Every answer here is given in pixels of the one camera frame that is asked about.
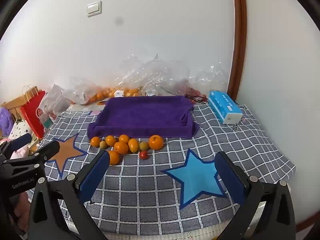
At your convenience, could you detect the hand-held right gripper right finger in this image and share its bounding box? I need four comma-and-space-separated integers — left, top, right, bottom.
214, 151, 297, 240

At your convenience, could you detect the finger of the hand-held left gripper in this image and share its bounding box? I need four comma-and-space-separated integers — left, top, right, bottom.
0, 133, 32, 156
0, 140, 60, 178

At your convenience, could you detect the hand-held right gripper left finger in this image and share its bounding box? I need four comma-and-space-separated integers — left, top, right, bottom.
27, 149, 111, 240

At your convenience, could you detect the oval orange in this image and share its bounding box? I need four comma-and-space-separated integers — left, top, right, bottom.
128, 138, 139, 153

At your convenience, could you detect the orange with stem mark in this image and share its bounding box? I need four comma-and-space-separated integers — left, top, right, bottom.
149, 135, 164, 151

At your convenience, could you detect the purple towel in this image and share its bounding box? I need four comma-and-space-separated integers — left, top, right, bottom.
87, 95, 200, 139

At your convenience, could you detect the person's left hand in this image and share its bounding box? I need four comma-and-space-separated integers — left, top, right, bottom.
10, 192, 30, 230

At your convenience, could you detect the white spotted cloth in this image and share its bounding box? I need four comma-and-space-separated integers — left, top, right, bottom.
9, 120, 33, 140

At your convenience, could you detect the purple plush toy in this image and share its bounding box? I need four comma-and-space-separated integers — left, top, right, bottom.
0, 107, 14, 137

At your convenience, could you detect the red paper bag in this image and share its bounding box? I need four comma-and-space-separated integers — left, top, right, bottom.
20, 90, 48, 139

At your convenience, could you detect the brown paper bag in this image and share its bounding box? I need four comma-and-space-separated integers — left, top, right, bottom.
1, 85, 39, 120

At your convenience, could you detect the white plastic bag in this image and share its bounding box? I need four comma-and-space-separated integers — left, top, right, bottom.
40, 84, 72, 120

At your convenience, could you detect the pale printed sheet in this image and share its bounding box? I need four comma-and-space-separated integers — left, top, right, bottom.
66, 102, 108, 117

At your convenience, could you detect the grey checked star blanket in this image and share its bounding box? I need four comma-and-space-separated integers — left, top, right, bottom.
26, 102, 297, 237

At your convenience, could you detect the blue tissue pack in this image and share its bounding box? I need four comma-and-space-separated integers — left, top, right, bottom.
208, 90, 243, 125

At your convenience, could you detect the clear bag of oranges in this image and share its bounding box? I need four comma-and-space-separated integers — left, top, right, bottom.
62, 79, 140, 105

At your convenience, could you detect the clear bag of cherry tomatoes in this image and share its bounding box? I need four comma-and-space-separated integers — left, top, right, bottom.
175, 62, 229, 103

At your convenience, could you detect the crumpled clear plastic bag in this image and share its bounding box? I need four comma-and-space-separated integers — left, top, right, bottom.
115, 54, 190, 97

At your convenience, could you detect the brown wooden door frame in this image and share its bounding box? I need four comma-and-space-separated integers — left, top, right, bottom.
226, 0, 248, 103

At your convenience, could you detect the white light switch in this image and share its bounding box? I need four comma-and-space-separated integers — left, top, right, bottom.
87, 1, 102, 17

